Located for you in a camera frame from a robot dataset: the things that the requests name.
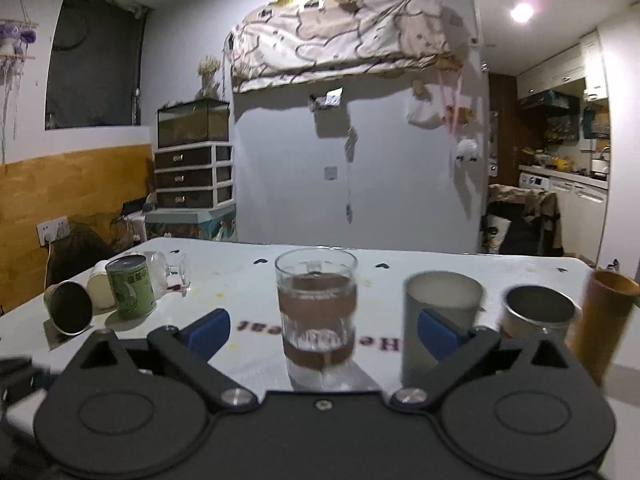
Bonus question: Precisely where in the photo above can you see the white kitchen counter cabinets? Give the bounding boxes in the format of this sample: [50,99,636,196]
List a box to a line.
[518,165,608,266]

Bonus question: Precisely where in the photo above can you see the steel cup brown sleeve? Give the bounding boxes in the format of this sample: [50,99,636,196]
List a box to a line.
[500,285,578,340]

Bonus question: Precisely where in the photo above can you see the white paper cup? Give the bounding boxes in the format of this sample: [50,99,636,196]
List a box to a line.
[86,260,115,311]

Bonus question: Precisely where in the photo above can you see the dried flower bouquet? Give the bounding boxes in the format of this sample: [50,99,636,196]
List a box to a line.
[196,55,221,100]

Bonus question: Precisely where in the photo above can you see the beige cup dark interior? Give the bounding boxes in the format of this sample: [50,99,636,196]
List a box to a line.
[43,281,93,336]

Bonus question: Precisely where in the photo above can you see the purple hanging wall decoration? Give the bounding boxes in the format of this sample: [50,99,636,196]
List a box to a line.
[1,0,38,166]

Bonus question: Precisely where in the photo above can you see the chair draped with clothes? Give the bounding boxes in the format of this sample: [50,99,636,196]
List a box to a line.
[480,184,564,257]

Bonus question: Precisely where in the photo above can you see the white plush toy hanging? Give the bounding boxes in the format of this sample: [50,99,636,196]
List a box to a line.
[454,139,480,162]

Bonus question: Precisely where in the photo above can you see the white plastic bag hanging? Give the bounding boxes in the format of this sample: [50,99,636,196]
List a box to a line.
[406,96,444,130]

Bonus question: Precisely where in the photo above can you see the small clear glass cup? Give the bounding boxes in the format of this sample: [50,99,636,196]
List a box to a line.
[144,249,191,300]

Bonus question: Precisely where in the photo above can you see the tall brown cylinder cup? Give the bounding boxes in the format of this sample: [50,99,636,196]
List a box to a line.
[570,270,639,386]

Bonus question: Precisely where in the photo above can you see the grey frosted tumbler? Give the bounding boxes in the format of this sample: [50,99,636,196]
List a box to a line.
[401,271,485,388]

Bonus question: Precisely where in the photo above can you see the glass fish tank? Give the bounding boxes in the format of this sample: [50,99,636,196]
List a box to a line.
[156,99,230,148]

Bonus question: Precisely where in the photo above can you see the green printed mug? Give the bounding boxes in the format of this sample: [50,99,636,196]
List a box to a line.
[105,254,156,320]

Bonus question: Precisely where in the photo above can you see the white wall power socket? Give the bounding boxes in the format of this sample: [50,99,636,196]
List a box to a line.
[36,217,70,247]

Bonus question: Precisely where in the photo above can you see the patterned fabric bundle on wall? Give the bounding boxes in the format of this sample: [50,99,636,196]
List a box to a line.
[229,0,451,93]

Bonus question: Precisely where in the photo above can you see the clear glass mug brown bands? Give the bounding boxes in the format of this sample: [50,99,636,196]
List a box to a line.
[274,247,358,391]

